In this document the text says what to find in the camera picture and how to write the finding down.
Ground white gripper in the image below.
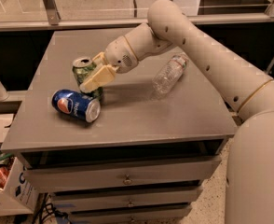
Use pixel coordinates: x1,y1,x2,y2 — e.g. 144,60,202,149
79,36,139,93

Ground green soda can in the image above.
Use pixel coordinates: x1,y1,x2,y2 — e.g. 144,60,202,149
72,56,103,100

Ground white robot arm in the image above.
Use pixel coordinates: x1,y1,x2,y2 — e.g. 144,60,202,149
80,0,274,224

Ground blue pepsi can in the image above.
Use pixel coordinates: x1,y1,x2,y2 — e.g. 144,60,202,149
51,89,101,123

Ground clear plastic water bottle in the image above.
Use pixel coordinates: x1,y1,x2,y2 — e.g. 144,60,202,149
153,53,189,95

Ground grey drawer cabinet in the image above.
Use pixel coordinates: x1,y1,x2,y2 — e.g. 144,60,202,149
2,29,236,224

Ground white cardboard box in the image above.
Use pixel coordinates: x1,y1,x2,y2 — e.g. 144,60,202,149
0,159,38,216

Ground black floor cable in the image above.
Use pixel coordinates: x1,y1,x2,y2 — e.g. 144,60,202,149
31,193,71,224

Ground metal railing frame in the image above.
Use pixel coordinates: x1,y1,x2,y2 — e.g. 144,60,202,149
0,0,274,31

